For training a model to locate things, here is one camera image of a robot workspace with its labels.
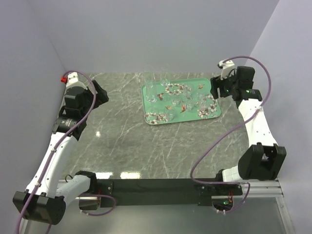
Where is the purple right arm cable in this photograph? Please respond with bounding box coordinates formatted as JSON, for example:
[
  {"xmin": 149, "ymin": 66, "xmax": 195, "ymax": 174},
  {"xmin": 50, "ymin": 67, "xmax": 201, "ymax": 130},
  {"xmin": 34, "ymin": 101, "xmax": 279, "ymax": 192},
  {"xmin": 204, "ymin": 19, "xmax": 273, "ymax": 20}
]
[{"xmin": 190, "ymin": 56, "xmax": 273, "ymax": 215}]

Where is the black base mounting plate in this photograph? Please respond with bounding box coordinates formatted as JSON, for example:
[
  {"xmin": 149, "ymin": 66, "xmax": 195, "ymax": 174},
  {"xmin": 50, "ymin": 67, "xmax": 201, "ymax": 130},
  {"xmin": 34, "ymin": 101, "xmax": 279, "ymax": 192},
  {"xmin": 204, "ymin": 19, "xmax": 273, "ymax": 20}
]
[{"xmin": 78, "ymin": 178, "xmax": 244, "ymax": 211}]

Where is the clear wine glass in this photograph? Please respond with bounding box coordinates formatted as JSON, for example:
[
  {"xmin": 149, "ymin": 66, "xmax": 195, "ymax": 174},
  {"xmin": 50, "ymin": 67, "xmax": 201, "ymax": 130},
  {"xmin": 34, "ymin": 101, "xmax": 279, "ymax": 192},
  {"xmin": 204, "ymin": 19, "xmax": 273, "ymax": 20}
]
[{"xmin": 146, "ymin": 81, "xmax": 157, "ymax": 114}]

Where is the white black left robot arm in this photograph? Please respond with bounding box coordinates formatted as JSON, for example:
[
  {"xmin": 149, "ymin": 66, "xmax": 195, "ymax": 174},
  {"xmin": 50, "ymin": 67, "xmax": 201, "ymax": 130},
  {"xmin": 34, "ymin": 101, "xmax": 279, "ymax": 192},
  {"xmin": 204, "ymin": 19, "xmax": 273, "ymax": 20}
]
[{"xmin": 13, "ymin": 78, "xmax": 109, "ymax": 225}]

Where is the tall clear champagne flute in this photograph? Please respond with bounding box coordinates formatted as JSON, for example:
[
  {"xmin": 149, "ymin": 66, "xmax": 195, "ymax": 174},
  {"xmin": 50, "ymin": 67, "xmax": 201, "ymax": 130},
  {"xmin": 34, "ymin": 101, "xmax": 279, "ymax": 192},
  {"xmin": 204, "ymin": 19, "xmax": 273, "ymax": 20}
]
[{"xmin": 143, "ymin": 65, "xmax": 155, "ymax": 88}]

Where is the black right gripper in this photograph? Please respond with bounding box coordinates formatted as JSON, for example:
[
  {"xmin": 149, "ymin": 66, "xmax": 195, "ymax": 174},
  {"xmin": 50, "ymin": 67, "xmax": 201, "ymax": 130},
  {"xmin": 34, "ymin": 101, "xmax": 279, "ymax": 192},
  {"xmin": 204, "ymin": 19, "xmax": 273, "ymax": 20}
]
[{"xmin": 210, "ymin": 70, "xmax": 239, "ymax": 99}]

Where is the green floral bird tray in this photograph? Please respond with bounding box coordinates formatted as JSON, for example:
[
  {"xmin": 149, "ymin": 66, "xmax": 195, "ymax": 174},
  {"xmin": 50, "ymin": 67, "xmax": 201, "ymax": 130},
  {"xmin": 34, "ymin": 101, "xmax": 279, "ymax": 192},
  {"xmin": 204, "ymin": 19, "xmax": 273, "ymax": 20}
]
[{"xmin": 141, "ymin": 78, "xmax": 221, "ymax": 125}]

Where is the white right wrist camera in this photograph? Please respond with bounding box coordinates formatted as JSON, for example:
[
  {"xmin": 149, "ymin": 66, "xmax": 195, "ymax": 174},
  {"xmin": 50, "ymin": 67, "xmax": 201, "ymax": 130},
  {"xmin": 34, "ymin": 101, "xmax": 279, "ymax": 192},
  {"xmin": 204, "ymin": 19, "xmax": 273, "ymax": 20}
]
[{"xmin": 218, "ymin": 60, "xmax": 235, "ymax": 80}]

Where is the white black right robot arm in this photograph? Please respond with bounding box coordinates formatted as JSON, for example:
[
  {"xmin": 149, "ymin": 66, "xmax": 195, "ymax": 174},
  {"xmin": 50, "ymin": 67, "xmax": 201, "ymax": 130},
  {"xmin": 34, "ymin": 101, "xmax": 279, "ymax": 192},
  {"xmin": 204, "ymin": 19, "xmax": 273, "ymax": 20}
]
[{"xmin": 211, "ymin": 63, "xmax": 287, "ymax": 195}]

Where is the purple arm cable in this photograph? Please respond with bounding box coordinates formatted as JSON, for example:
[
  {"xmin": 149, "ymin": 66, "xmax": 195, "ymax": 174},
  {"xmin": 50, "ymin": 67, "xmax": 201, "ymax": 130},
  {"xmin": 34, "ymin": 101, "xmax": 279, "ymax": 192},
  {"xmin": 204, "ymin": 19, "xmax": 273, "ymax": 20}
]
[
  {"xmin": 15, "ymin": 70, "xmax": 117, "ymax": 234},
  {"xmin": 190, "ymin": 56, "xmax": 273, "ymax": 215}
]

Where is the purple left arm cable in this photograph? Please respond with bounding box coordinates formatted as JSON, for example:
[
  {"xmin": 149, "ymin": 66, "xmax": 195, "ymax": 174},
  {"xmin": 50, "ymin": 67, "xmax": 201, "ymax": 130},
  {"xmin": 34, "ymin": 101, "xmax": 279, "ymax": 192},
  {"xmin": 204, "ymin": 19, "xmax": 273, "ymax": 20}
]
[{"xmin": 15, "ymin": 70, "xmax": 117, "ymax": 234}]

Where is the aluminium front frame rail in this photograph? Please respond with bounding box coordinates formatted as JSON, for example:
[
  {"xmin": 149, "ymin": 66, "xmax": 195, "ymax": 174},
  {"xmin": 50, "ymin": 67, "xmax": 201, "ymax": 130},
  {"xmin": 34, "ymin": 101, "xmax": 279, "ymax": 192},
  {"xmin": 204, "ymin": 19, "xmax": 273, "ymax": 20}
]
[{"xmin": 57, "ymin": 179, "xmax": 284, "ymax": 198}]

